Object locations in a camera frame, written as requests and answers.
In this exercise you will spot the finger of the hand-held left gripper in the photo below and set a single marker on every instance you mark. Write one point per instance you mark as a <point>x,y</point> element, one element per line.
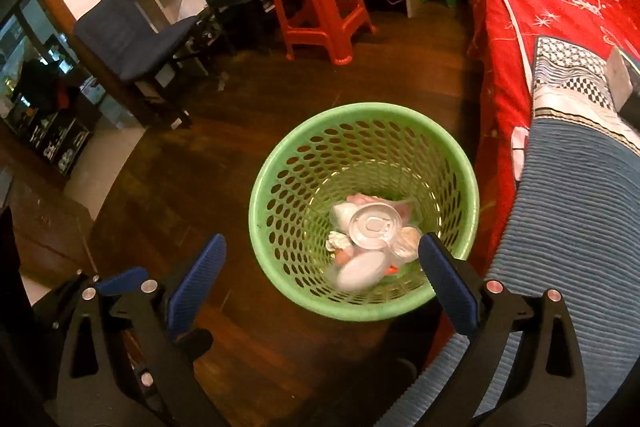
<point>195,343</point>
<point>122,281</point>

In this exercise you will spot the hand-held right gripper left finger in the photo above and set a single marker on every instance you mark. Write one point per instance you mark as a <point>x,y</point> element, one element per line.
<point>197,282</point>

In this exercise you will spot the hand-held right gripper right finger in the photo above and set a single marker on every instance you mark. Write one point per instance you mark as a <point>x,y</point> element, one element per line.
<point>447,282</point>

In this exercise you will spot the beige paper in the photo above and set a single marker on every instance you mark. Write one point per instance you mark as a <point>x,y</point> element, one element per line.
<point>409,242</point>

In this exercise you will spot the trash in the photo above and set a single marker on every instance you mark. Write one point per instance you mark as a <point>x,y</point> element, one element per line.
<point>362,271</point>

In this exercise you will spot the silver drink can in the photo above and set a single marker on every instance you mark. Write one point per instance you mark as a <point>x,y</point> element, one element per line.
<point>375,227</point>

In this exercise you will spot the green perforated plastic basket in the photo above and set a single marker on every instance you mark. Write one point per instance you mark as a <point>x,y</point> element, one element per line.
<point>360,307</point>

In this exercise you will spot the white tissue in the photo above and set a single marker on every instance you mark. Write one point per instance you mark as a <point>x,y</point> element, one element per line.
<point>337,241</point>

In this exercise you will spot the red snack wrapper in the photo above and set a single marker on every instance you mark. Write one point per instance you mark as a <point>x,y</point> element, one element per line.
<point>391,270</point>

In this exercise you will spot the white and pink wrapper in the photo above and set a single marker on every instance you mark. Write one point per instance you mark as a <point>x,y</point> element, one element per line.
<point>400,207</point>

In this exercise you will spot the blue ribbed patterned blanket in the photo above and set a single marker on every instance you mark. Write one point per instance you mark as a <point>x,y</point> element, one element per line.
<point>575,232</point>

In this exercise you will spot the dark glass cabinet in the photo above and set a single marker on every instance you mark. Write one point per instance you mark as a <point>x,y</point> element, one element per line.
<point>50,132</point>

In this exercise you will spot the small white paper scrap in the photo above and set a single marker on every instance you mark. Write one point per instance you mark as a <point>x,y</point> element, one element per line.
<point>221,82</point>

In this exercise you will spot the red embroidered bedspread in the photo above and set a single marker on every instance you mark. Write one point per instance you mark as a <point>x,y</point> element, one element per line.
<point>500,32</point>

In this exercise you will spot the black box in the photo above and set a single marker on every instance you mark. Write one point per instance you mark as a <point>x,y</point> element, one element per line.
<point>634,107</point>

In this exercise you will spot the small grey box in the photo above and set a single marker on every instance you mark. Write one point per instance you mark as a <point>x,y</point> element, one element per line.
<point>617,77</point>

